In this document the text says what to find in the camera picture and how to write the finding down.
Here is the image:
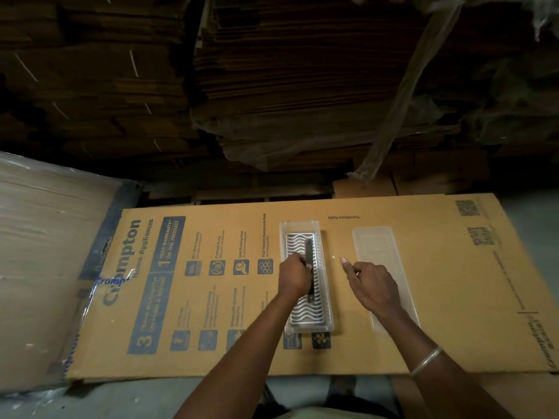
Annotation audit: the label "clear plastic wrap strip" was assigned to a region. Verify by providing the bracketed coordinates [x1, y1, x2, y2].
[348, 0, 464, 182]

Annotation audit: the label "person's right forearm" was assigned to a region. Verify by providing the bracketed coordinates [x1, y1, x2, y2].
[375, 302, 517, 419]

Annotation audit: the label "silver bangle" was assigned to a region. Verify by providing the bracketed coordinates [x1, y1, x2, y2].
[410, 347, 443, 377]

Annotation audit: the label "plastic-wrapped stack of cardboard sheets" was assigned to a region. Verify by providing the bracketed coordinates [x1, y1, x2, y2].
[0, 151, 146, 396]

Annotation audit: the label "dark stack of flattened cartons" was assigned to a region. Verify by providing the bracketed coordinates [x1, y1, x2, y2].
[0, 0, 199, 168]

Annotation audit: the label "plain brown cardboard sheet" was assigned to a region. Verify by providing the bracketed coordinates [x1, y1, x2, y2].
[391, 372, 559, 419]

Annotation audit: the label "tall stack of flattened cartons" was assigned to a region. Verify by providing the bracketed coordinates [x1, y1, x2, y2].
[190, 0, 464, 173]

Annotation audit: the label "person's left forearm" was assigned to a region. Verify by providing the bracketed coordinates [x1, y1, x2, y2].
[174, 289, 312, 419]

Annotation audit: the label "clear plastic lid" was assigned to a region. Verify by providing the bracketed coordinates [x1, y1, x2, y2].
[351, 226, 421, 335]

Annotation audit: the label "person's right hand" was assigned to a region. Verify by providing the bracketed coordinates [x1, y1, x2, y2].
[340, 257, 403, 317]

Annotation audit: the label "wavy patterned white insert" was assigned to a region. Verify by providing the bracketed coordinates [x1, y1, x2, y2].
[285, 232, 326, 326]

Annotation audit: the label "clear plastic tray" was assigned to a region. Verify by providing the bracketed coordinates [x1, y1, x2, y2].
[279, 221, 336, 335]

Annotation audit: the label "person's left hand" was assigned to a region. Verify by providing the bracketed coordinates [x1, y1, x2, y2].
[278, 253, 314, 302]

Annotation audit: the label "shadowed stack of wrapped cartons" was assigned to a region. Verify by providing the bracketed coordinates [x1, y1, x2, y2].
[437, 0, 559, 158]

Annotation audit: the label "printed flattened cardboard box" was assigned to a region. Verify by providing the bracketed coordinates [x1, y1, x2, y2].
[65, 193, 559, 383]

